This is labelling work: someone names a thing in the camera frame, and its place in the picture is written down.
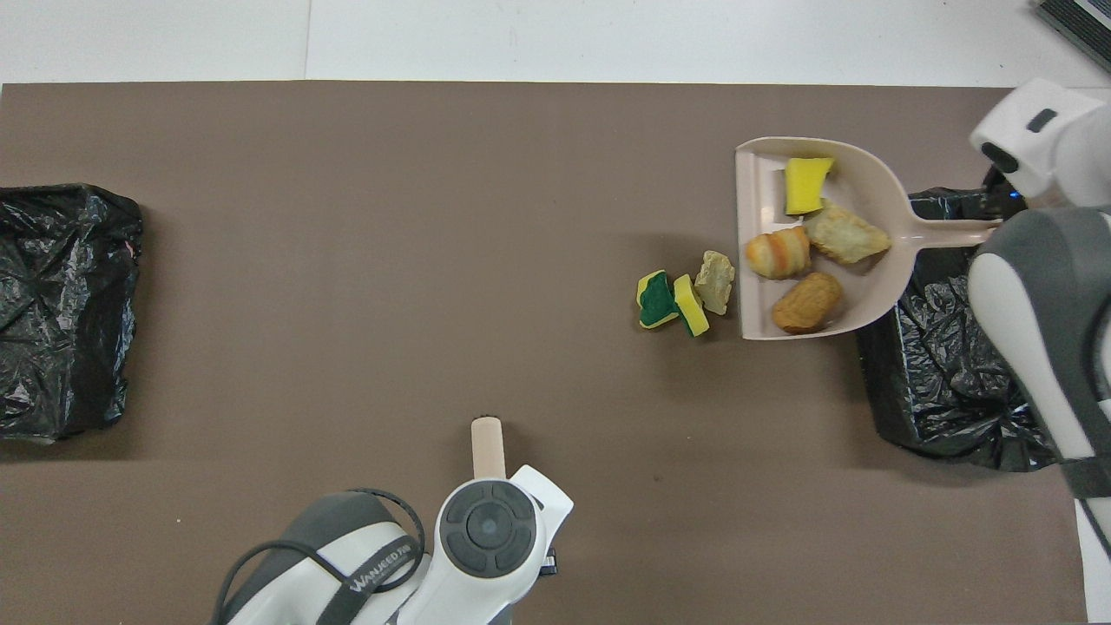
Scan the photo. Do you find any brown table mat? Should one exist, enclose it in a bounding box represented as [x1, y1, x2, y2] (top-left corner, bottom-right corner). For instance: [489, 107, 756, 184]
[0, 81, 1088, 625]

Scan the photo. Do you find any large pale bread chunk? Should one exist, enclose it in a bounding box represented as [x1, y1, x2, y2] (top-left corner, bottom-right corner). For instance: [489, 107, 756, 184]
[805, 204, 892, 266]

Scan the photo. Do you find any black bag lined bin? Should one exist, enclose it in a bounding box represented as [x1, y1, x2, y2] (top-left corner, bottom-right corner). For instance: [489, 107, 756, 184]
[0, 183, 144, 445]
[855, 187, 1081, 474]

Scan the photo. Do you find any striped orange bread piece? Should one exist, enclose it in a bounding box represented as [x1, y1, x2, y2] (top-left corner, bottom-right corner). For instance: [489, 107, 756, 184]
[746, 226, 812, 280]

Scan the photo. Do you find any beige plastic dustpan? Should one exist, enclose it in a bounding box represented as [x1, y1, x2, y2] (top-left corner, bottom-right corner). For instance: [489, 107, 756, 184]
[734, 136, 1003, 341]

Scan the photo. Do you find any brown oval bread roll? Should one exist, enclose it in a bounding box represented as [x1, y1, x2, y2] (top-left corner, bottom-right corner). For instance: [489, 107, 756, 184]
[771, 272, 844, 335]

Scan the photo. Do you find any beige hand brush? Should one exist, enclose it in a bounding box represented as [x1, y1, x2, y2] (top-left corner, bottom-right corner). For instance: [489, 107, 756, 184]
[470, 417, 506, 481]

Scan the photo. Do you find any small pale bread chunk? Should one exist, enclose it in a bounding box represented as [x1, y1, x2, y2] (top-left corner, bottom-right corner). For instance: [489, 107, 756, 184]
[694, 250, 736, 315]

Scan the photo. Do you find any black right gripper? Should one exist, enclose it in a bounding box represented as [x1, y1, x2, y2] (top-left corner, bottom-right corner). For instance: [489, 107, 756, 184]
[983, 163, 1029, 218]

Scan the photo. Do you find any green topped sponge piece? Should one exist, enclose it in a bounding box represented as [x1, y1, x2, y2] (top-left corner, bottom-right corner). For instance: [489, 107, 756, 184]
[635, 270, 680, 331]

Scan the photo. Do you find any plain yellow sponge piece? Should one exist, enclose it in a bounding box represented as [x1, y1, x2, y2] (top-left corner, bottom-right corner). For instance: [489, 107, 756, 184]
[785, 156, 836, 216]

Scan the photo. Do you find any dark grey ridged device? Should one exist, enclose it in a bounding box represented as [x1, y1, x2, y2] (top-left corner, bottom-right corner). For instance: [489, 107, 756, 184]
[1035, 0, 1111, 75]

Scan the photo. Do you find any yellow sponge green edge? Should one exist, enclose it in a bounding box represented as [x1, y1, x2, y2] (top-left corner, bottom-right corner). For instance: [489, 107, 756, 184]
[673, 274, 711, 339]

